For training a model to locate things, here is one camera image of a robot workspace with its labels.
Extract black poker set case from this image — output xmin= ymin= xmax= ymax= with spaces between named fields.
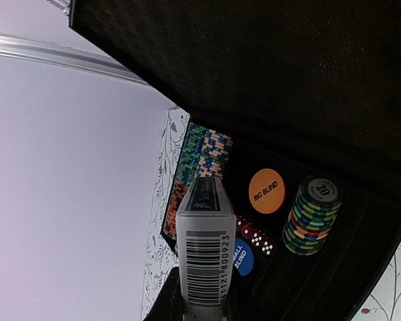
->
xmin=70 ymin=1 xmax=401 ymax=320

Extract chip rows in case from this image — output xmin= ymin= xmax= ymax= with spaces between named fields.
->
xmin=161 ymin=122 xmax=233 ymax=241

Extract orange big blind button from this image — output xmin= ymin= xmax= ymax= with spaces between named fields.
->
xmin=248 ymin=168 xmax=286 ymax=215

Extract red dice in case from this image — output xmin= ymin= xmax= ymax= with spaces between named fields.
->
xmin=236 ymin=215 xmax=276 ymax=260

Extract floral table mat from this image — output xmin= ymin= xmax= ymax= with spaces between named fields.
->
xmin=140 ymin=107 xmax=190 ymax=320

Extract blue small blind button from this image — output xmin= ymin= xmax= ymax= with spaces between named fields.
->
xmin=233 ymin=237 xmax=255 ymax=277

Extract green chip stack in case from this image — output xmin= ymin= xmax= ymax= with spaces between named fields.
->
xmin=282 ymin=175 xmax=344 ymax=256

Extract right aluminium frame post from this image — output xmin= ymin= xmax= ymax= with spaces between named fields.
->
xmin=0 ymin=34 xmax=148 ymax=86

